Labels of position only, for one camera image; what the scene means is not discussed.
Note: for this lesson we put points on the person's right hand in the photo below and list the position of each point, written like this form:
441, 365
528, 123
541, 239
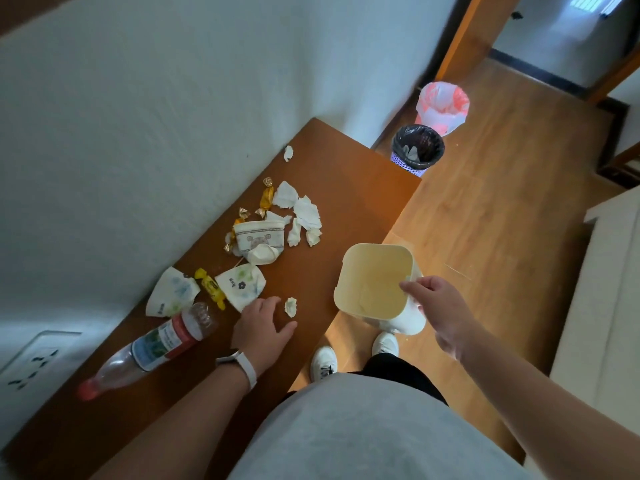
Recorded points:
445, 314

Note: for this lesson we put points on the white floral tissue packet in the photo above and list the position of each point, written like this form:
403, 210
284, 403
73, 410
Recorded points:
172, 294

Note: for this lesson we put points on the white wristband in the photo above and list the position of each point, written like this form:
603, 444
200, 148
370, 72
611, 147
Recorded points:
245, 367

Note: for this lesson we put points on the black trousers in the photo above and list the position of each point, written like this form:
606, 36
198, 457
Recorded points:
400, 372

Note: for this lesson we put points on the clear plastic bottle red cap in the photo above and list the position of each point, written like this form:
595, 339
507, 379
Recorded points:
150, 344

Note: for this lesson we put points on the crushed white paper cup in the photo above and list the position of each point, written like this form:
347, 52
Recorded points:
260, 239

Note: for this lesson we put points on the person's right thumb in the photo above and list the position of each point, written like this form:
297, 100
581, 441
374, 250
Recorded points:
411, 290

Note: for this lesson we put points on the person's right forearm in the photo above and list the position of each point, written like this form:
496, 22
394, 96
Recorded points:
540, 409

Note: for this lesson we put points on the white tissue packet black flower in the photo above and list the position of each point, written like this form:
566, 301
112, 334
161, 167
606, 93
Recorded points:
242, 287

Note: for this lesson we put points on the crumpled white tissue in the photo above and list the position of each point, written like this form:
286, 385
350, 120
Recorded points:
285, 195
307, 213
313, 236
294, 234

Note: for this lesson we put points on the white left shoe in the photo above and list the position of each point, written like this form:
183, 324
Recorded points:
323, 363

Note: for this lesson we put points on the person's left hand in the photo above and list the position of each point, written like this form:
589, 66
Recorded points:
257, 334

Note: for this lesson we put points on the small crumpled tissue scrap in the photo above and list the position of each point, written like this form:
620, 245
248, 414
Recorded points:
288, 153
290, 307

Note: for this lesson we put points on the waste basket with black bag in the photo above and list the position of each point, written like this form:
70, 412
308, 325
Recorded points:
417, 147

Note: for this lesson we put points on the grey shirt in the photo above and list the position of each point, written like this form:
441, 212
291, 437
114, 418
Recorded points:
370, 434

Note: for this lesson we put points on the white right shoe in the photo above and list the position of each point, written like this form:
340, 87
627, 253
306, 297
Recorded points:
385, 344

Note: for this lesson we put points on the white wall socket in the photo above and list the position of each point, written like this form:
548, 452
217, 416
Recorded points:
35, 362

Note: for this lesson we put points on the dark wooden furniture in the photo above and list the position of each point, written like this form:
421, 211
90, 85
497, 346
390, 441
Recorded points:
622, 167

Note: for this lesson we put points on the window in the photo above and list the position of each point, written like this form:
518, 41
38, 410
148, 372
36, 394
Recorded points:
597, 2

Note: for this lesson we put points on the white shoe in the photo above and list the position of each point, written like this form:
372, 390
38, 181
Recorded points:
323, 363
385, 344

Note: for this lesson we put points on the yellow candy wrapper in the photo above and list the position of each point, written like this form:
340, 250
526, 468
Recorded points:
212, 289

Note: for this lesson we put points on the person's left forearm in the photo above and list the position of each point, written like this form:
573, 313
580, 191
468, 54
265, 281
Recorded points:
185, 424

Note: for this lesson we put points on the gold candy wrapper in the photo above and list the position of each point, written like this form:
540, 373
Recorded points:
266, 197
231, 239

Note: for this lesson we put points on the waste bin with pink bag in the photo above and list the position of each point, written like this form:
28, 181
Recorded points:
442, 107

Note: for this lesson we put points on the cream plastic waste bin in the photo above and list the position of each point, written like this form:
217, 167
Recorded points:
372, 282

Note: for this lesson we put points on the person's left thumb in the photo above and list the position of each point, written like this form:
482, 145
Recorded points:
285, 331

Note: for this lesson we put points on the white furniture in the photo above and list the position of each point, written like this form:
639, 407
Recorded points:
605, 319

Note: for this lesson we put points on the wooden door frame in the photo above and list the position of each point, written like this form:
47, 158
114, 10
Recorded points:
475, 34

